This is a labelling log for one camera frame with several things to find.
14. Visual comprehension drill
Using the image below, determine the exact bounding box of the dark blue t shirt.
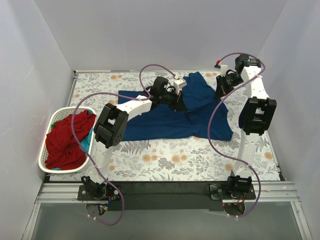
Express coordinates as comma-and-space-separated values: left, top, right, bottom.
123, 72, 233, 141

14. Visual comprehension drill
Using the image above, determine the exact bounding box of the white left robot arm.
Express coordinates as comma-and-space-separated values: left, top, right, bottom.
81, 76, 187, 200

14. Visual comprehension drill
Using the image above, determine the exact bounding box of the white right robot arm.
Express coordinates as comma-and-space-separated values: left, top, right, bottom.
214, 53, 277, 199

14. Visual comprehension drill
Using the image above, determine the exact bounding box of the teal t shirt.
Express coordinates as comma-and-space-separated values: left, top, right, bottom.
51, 122, 95, 172

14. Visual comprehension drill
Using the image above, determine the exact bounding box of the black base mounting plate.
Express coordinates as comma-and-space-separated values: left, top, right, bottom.
76, 181, 257, 213

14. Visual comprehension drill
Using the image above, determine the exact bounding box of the red t shirt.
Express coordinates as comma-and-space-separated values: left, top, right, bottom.
45, 110, 96, 171

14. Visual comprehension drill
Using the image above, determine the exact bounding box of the white plastic laundry basket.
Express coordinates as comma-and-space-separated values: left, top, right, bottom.
38, 107, 97, 174

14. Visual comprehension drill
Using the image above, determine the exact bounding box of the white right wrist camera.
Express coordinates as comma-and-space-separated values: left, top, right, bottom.
214, 60, 228, 77

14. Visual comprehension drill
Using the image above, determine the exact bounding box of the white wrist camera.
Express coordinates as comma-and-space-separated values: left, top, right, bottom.
214, 60, 228, 77
173, 78, 187, 95

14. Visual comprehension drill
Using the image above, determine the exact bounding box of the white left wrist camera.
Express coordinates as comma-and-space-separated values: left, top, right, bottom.
173, 78, 187, 95

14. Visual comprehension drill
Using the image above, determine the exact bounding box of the aluminium frame rail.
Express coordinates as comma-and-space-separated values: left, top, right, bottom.
36, 181, 301, 203

